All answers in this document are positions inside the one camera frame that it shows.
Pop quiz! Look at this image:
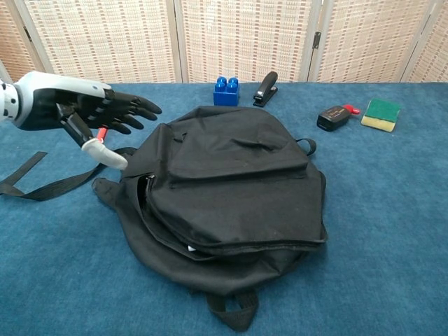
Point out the black stapler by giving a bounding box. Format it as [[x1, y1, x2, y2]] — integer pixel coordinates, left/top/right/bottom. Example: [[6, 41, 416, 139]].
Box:
[[252, 71, 279, 107]]

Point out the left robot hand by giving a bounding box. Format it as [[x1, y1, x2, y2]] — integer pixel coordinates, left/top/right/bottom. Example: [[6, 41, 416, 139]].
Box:
[[13, 71, 163, 172]]

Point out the woven folding screen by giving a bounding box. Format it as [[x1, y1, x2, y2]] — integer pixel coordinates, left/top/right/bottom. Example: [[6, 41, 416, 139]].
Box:
[[0, 0, 448, 85]]

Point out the green and yellow sponge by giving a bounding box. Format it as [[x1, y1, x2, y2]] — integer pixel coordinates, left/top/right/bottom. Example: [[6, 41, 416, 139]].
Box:
[[360, 98, 402, 134]]

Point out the blue toy brick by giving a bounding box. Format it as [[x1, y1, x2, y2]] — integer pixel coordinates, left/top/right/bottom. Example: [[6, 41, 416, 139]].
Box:
[[213, 76, 241, 107]]

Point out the blue felt table cover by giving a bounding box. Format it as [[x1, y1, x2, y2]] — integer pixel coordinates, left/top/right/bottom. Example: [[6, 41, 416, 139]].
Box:
[[0, 82, 448, 336]]

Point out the black backpack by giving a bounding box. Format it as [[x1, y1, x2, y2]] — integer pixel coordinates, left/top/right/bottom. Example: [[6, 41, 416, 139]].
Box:
[[0, 106, 329, 333]]

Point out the black bottle with red cap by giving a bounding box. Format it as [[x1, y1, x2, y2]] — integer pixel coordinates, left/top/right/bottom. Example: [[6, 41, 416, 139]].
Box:
[[316, 104, 361, 133]]

